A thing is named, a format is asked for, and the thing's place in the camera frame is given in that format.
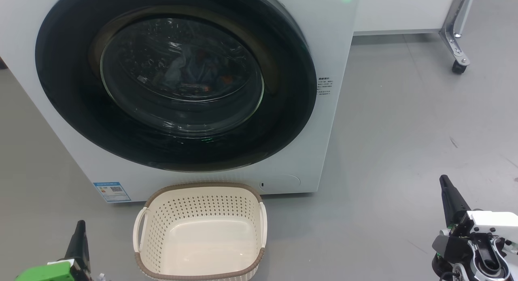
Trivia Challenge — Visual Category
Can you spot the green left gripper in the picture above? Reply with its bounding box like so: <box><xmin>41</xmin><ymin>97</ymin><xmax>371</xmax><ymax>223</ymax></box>
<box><xmin>15</xmin><ymin>220</ymin><xmax>100</xmax><ymax>281</ymax></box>

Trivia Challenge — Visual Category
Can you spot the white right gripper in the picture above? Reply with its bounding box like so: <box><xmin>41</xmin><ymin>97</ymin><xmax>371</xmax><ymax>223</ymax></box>
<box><xmin>431</xmin><ymin>175</ymin><xmax>518</xmax><ymax>281</ymax></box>

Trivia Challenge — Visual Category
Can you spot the black round glass washer door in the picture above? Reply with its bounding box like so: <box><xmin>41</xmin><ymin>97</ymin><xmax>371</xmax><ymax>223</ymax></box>
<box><xmin>35</xmin><ymin>0</ymin><xmax>317</xmax><ymax>172</ymax></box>

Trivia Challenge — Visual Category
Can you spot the blue and cream cartoon garment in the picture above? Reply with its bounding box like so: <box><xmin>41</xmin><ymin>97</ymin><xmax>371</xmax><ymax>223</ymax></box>
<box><xmin>162</xmin><ymin>46</ymin><xmax>239</xmax><ymax>93</ymax></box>

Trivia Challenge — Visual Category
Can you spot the white front-load washing machine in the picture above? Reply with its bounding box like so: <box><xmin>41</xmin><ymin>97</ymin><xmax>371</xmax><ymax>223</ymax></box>
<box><xmin>0</xmin><ymin>0</ymin><xmax>362</xmax><ymax>203</ymax></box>

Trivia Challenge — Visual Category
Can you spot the steel perforated washer drum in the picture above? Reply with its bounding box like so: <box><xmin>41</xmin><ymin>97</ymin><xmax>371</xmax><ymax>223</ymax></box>
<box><xmin>101</xmin><ymin>18</ymin><xmax>264</xmax><ymax>130</ymax></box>

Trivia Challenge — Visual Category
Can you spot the blue energy label sticker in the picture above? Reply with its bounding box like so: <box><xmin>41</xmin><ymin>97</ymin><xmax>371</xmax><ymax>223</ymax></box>
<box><xmin>93</xmin><ymin>182</ymin><xmax>132</xmax><ymax>203</ymax></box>

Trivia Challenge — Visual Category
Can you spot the cream perforated laundry basket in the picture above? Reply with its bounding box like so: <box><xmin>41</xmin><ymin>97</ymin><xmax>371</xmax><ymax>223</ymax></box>
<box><xmin>133</xmin><ymin>182</ymin><xmax>267</xmax><ymax>281</ymax></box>

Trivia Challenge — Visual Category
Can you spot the metal partition leg with caster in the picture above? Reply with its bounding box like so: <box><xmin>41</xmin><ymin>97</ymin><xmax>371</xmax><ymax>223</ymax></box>
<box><xmin>439</xmin><ymin>0</ymin><xmax>476</xmax><ymax>75</ymax></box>

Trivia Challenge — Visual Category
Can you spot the black instruction text label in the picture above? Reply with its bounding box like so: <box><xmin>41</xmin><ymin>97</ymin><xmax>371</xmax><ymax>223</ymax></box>
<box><xmin>317</xmin><ymin>76</ymin><xmax>334</xmax><ymax>97</ymax></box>

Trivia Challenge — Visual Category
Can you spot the white partition board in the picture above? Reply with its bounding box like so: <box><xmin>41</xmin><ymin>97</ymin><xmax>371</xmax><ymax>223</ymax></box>
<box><xmin>353</xmin><ymin>0</ymin><xmax>462</xmax><ymax>34</ymax></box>

